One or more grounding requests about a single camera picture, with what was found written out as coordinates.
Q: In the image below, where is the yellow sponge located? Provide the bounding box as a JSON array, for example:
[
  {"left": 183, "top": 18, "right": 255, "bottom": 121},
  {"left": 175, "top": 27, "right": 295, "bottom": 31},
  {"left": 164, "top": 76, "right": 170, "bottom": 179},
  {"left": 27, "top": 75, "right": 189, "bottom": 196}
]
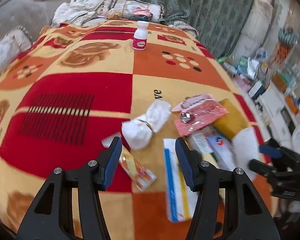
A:
[{"left": 213, "top": 99, "right": 249, "bottom": 140}]

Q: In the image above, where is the patterned fleece blanket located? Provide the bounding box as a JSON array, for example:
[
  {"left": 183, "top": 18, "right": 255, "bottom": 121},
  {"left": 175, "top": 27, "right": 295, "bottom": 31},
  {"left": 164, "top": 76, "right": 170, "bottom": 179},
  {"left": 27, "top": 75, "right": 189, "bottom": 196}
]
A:
[{"left": 0, "top": 20, "right": 263, "bottom": 232}]

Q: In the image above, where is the white medicine box red logo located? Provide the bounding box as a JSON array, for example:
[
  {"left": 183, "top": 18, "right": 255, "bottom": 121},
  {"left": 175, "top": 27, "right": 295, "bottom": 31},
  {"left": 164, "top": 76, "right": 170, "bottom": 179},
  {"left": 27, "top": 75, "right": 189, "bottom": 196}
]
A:
[{"left": 207, "top": 134, "right": 236, "bottom": 171}]

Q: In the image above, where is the grey tufted headboard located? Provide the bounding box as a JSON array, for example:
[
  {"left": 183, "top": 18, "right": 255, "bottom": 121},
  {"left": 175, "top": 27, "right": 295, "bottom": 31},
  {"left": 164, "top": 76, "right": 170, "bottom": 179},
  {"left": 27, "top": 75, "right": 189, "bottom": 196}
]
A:
[{"left": 0, "top": 0, "right": 70, "bottom": 40}]

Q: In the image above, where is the white low cabinet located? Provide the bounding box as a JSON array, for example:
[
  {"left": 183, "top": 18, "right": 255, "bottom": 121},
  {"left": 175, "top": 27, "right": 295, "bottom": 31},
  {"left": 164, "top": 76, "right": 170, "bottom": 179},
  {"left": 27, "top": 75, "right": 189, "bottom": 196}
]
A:
[{"left": 248, "top": 81, "right": 300, "bottom": 150}]

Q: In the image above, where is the white bottle pink label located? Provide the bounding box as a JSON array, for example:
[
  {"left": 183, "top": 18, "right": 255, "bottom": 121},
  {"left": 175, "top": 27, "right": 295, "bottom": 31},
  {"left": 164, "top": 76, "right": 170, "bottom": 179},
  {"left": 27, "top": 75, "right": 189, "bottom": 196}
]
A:
[{"left": 132, "top": 21, "right": 149, "bottom": 50}]

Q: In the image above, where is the white pillow with clothes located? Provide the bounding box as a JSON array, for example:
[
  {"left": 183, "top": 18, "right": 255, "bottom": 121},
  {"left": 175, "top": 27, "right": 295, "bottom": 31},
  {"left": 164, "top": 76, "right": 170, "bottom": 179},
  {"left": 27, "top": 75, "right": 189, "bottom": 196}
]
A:
[{"left": 108, "top": 0, "right": 164, "bottom": 22}]

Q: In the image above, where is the orange snack wrapper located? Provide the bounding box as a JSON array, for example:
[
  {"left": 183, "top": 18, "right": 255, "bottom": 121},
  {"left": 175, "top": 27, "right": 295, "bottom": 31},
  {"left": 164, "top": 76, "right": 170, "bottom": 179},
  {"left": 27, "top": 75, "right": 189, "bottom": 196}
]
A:
[{"left": 119, "top": 146, "right": 157, "bottom": 191}]

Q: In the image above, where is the striped bolster pillow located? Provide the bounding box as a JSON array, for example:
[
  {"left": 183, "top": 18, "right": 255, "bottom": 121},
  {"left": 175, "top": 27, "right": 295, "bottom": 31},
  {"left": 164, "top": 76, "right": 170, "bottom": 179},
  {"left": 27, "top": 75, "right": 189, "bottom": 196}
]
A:
[{"left": 0, "top": 25, "right": 32, "bottom": 75}]

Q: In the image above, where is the white tissue wad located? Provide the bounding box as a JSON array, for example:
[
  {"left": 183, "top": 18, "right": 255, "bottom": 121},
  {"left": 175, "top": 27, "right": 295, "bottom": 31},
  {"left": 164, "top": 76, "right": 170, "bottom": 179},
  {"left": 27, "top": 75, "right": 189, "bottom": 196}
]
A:
[{"left": 121, "top": 99, "right": 171, "bottom": 150}]

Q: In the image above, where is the white blue yellow box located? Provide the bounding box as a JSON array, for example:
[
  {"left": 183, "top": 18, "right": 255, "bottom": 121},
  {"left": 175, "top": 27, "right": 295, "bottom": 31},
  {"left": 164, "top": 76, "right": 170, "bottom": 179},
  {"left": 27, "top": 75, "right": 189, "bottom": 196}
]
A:
[{"left": 163, "top": 138, "right": 198, "bottom": 223}]

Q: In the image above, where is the white tissue pack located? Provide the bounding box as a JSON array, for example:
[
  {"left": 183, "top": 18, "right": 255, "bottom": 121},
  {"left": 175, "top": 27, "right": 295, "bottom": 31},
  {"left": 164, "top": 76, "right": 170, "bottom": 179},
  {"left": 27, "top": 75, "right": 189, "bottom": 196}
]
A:
[{"left": 231, "top": 127, "right": 260, "bottom": 181}]

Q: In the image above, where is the pink plastic packet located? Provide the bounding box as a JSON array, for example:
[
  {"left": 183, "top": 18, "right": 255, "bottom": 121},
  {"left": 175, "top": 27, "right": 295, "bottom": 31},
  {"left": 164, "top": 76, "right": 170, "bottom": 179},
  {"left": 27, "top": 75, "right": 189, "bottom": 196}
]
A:
[{"left": 171, "top": 94, "right": 229, "bottom": 137}]

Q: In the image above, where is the beige embroidered pillow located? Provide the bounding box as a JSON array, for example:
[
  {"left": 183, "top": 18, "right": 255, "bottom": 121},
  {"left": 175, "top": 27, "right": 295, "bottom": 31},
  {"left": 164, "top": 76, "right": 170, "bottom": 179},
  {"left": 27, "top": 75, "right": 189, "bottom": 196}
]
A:
[{"left": 51, "top": 0, "right": 113, "bottom": 27}]

